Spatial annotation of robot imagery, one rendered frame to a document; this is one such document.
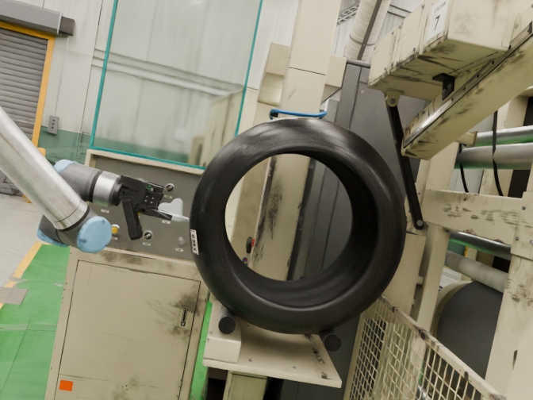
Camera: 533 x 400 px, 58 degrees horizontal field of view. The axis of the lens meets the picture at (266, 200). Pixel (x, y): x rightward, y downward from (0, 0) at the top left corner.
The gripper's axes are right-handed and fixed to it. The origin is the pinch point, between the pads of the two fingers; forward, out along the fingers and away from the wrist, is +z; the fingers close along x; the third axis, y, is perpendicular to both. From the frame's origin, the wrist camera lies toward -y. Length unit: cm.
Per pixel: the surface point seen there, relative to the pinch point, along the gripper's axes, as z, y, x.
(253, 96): 5, 86, 329
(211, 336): 15.6, -25.1, -10.1
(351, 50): 42, 82, 81
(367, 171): 40, 27, -12
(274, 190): 23.1, 15.0, 26.6
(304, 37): 17, 65, 27
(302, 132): 21.8, 31.5, -11.7
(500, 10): 50, 65, -35
